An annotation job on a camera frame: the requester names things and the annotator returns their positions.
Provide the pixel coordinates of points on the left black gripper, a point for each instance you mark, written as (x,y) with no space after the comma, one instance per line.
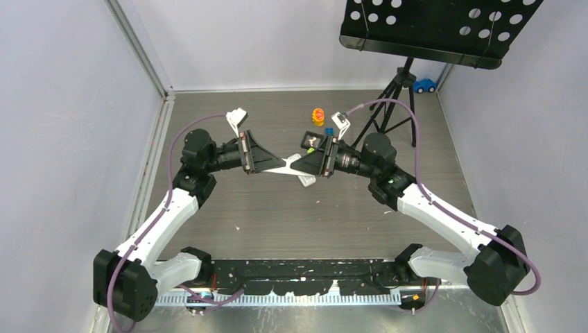
(261,159)

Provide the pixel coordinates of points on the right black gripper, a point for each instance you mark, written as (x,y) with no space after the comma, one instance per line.
(319,162)

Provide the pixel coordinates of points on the white remote control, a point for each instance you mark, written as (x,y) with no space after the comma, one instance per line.
(307,181)
(287,170)

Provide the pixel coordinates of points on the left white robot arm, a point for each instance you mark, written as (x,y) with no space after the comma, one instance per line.
(128,280)

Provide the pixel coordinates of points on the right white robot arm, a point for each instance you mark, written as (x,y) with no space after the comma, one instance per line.
(491,261)

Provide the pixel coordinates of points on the orange yellow toy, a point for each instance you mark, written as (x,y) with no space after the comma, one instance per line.
(318,117)

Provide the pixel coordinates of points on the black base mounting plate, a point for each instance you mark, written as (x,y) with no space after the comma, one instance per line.
(304,283)

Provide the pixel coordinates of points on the blue toy car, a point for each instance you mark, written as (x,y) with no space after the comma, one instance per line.
(424,85)

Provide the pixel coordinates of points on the black perforated music stand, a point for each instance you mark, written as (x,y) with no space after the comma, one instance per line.
(475,34)

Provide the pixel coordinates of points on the black square frame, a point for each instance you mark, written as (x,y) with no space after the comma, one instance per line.
(311,140)

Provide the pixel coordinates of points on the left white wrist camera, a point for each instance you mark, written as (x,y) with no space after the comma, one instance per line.
(235,119)

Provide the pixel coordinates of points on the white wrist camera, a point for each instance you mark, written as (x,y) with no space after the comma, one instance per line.
(235,119)
(342,122)

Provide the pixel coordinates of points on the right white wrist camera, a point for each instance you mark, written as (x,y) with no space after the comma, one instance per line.
(342,122)

